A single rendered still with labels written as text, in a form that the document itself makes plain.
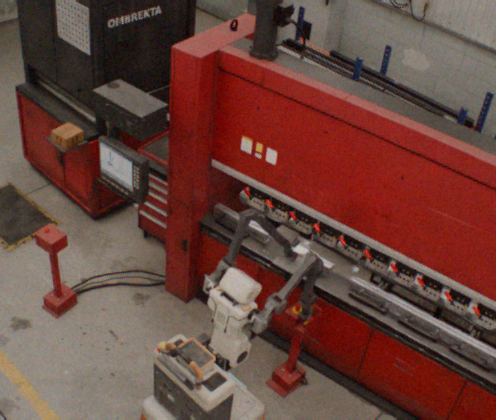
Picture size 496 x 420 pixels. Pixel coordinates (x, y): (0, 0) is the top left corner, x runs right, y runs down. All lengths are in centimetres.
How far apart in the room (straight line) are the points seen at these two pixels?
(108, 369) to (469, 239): 287
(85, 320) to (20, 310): 57
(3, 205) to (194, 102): 292
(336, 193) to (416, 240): 61
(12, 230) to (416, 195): 391
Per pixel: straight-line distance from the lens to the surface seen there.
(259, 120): 453
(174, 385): 439
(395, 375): 498
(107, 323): 562
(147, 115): 441
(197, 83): 446
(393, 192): 421
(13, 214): 674
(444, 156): 393
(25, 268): 616
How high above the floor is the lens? 421
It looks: 39 degrees down
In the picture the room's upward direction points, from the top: 7 degrees clockwise
